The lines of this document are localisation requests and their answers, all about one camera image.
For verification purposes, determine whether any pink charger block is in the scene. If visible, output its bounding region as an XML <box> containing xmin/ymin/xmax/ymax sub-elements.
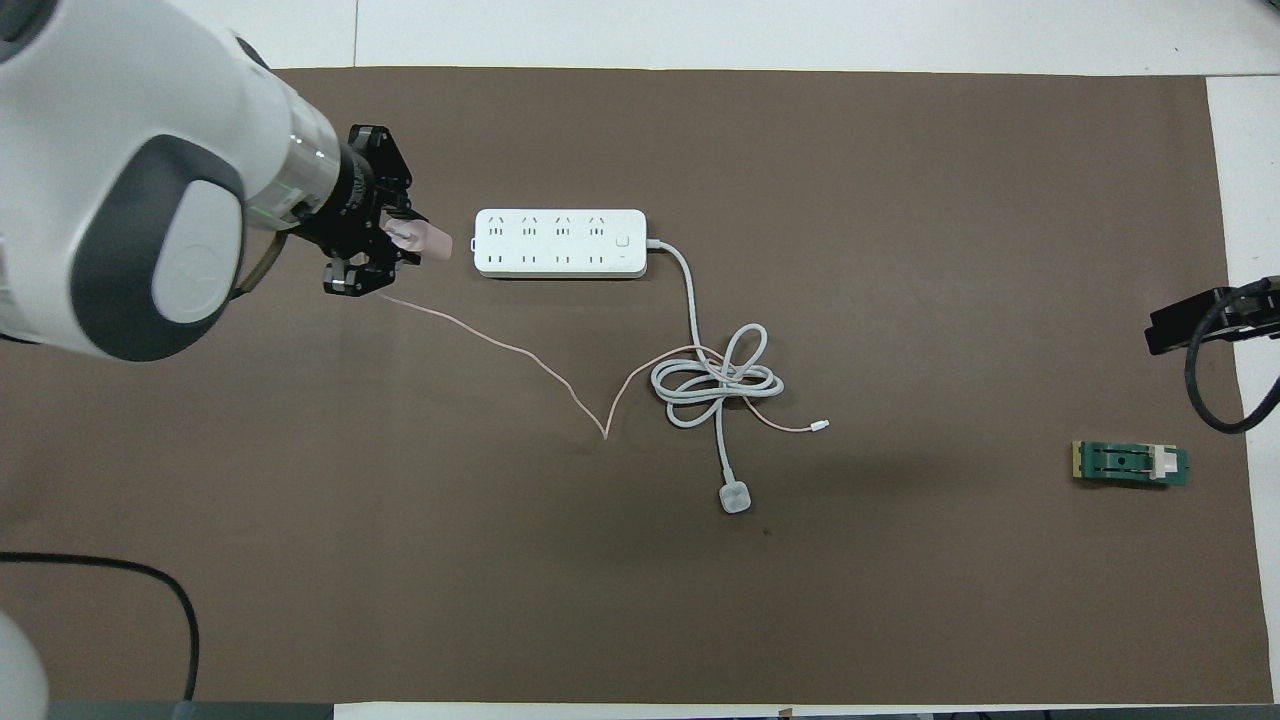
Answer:
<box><xmin>385</xmin><ymin>222</ymin><xmax>454</xmax><ymax>264</ymax></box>

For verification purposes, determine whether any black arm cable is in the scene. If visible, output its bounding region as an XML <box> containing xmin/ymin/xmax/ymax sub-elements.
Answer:
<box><xmin>0</xmin><ymin>232</ymin><xmax>289</xmax><ymax>703</ymax></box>
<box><xmin>1183</xmin><ymin>283</ymin><xmax>1280</xmax><ymax>435</ymax></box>

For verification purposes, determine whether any pink charging cable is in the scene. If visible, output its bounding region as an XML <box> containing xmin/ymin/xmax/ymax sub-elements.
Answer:
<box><xmin>380</xmin><ymin>290</ymin><xmax>831</xmax><ymax>441</ymax></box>

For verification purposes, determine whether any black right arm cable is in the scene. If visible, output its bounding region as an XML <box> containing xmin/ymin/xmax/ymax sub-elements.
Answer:
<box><xmin>1183</xmin><ymin>283</ymin><xmax>1280</xmax><ymax>435</ymax></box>

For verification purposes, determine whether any white power strip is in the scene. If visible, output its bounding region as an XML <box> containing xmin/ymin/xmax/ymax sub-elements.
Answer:
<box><xmin>472</xmin><ymin>208</ymin><xmax>649</xmax><ymax>280</ymax></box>

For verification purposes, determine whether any brown table mat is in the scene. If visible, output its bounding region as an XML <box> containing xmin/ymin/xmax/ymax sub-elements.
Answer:
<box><xmin>0</xmin><ymin>66</ymin><xmax>1273</xmax><ymax>706</ymax></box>

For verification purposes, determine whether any white power strip cord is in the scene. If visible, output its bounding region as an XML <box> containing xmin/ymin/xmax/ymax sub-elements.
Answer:
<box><xmin>645</xmin><ymin>238</ymin><xmax>786</xmax><ymax>515</ymax></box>

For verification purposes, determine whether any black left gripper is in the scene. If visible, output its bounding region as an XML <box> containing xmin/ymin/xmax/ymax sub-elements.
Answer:
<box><xmin>297</xmin><ymin>125</ymin><xmax>429</xmax><ymax>299</ymax></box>

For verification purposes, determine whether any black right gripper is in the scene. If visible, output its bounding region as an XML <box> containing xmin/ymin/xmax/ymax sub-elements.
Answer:
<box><xmin>1145</xmin><ymin>278</ymin><xmax>1280</xmax><ymax>355</ymax></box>

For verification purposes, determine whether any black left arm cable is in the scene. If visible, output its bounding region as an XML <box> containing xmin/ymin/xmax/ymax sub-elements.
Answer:
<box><xmin>0</xmin><ymin>232</ymin><xmax>289</xmax><ymax>703</ymax></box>

